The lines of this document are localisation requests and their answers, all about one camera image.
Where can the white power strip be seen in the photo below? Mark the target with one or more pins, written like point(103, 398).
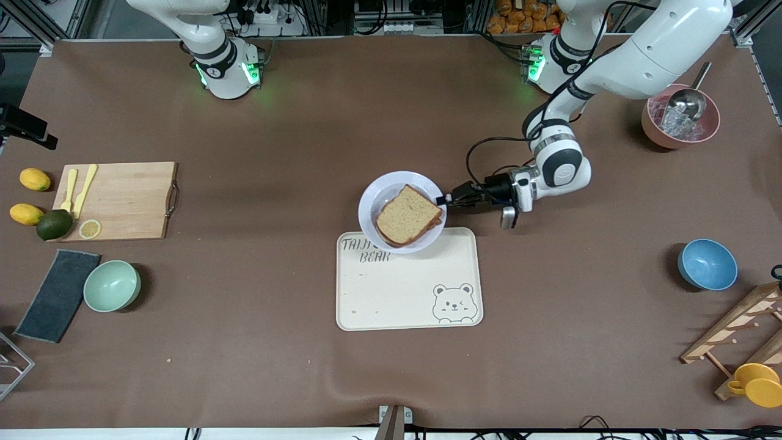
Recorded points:
point(269, 15)

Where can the cream tray with bear print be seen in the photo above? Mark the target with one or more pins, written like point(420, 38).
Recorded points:
point(403, 293)

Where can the aluminium frame profile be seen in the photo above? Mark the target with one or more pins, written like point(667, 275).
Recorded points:
point(744, 40)
point(46, 47)

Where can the clear ice cubes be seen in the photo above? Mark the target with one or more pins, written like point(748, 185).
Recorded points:
point(675, 125)

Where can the wooden dish rack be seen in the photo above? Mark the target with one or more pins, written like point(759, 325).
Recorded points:
point(721, 333)

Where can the pale wholegrain bread slice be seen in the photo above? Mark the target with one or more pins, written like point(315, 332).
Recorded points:
point(406, 214)

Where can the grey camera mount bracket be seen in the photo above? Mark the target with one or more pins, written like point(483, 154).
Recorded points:
point(391, 425)

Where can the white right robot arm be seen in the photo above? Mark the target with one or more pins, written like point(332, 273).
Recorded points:
point(226, 67)

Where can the yellow lemon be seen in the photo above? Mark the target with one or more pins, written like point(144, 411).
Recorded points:
point(35, 179)
point(25, 214)

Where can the lemon slice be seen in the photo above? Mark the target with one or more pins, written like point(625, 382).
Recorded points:
point(90, 229)

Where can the wooden cutting board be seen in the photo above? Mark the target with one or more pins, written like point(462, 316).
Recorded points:
point(122, 195)

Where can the yellow cup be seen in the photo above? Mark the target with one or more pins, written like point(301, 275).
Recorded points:
point(760, 388)

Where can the pink bowl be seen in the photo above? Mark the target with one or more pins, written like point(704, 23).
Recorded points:
point(650, 131)

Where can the metal scoop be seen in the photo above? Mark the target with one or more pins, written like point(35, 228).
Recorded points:
point(687, 104)

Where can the dark green avocado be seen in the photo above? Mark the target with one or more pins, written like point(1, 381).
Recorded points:
point(54, 225)

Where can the yellow plastic knife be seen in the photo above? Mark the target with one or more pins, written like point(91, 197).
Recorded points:
point(85, 189)

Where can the orange bread rolls pile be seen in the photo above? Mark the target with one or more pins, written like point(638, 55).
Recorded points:
point(519, 21)

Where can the mint green bowl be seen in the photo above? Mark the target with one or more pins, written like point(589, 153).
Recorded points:
point(111, 286)

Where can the yellow plastic fork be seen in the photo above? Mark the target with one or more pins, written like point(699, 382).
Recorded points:
point(70, 189)

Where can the dark grey sponge cloth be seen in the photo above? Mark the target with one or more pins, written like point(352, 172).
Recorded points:
point(58, 296)

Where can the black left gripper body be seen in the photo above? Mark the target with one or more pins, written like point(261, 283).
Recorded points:
point(496, 188)

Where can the toasted brown bread slice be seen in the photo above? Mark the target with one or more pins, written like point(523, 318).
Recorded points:
point(421, 237)

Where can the pale blue round plate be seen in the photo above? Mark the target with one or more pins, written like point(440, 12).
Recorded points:
point(382, 189)

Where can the blue bowl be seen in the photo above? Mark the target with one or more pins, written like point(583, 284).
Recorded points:
point(707, 264)

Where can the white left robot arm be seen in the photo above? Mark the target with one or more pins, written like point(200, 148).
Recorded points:
point(660, 49)

